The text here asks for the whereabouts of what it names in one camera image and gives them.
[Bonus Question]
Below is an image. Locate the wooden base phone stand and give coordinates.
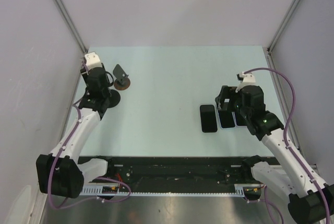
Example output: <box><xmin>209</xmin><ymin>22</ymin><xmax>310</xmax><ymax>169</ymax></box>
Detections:
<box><xmin>113</xmin><ymin>64</ymin><xmax>130</xmax><ymax>91</ymax></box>

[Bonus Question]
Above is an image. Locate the aluminium corner post left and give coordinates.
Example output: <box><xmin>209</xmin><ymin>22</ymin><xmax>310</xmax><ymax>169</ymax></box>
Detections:
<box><xmin>53</xmin><ymin>0</ymin><xmax>88</xmax><ymax>54</ymax></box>

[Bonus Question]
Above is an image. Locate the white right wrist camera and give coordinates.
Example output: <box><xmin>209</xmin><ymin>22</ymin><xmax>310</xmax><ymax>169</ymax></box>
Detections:
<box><xmin>235</xmin><ymin>72</ymin><xmax>256</xmax><ymax>93</ymax></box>

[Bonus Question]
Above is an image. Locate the light blue cased phone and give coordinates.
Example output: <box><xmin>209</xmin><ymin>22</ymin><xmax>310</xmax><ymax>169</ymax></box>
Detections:
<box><xmin>218</xmin><ymin>110</ymin><xmax>235</xmax><ymax>129</ymax></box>

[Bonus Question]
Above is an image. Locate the black phone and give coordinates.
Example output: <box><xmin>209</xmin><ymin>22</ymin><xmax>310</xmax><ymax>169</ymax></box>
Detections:
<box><xmin>200</xmin><ymin>104</ymin><xmax>218</xmax><ymax>133</ymax></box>

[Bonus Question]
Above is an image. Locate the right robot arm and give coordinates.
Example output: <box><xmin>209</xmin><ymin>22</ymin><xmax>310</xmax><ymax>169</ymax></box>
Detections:
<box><xmin>215</xmin><ymin>85</ymin><xmax>333</xmax><ymax>223</ymax></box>

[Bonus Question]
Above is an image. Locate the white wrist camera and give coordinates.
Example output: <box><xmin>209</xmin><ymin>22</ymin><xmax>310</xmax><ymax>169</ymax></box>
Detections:
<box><xmin>83</xmin><ymin>52</ymin><xmax>102</xmax><ymax>71</ymax></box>
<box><xmin>235</xmin><ymin>72</ymin><xmax>256</xmax><ymax>93</ymax></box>

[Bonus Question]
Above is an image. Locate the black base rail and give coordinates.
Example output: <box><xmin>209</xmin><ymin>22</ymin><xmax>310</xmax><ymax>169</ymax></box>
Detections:
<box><xmin>78</xmin><ymin>155</ymin><xmax>272</xmax><ymax>193</ymax></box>

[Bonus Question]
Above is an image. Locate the black clamp phone stand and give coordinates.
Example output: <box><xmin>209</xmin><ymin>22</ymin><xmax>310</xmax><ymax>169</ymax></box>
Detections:
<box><xmin>106</xmin><ymin>71</ymin><xmax>121</xmax><ymax>108</ymax></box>

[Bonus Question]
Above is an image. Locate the white cased phone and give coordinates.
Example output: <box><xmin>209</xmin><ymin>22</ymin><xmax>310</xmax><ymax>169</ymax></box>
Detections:
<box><xmin>234</xmin><ymin>112</ymin><xmax>246</xmax><ymax>127</ymax></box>

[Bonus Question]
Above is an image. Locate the white slotted cable duct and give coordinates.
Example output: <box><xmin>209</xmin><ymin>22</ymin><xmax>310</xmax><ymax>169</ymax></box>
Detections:
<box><xmin>80</xmin><ymin>184</ymin><xmax>261</xmax><ymax>197</ymax></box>

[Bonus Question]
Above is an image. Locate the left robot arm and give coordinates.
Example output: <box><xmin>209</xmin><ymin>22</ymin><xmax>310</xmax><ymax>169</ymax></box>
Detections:
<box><xmin>36</xmin><ymin>62</ymin><xmax>115</xmax><ymax>198</ymax></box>

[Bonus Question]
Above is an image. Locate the aluminium corner post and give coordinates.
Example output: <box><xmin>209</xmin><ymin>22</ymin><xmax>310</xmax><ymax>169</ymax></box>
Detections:
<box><xmin>53</xmin><ymin>0</ymin><xmax>88</xmax><ymax>54</ymax></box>
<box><xmin>266</xmin><ymin>0</ymin><xmax>302</xmax><ymax>54</ymax></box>

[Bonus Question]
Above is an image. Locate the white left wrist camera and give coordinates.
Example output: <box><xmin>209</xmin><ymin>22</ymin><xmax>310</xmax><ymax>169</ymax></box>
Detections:
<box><xmin>83</xmin><ymin>52</ymin><xmax>102</xmax><ymax>71</ymax></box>

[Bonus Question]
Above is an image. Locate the aluminium corner post right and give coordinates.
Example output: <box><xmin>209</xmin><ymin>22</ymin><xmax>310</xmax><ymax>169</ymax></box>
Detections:
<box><xmin>266</xmin><ymin>0</ymin><xmax>302</xmax><ymax>54</ymax></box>

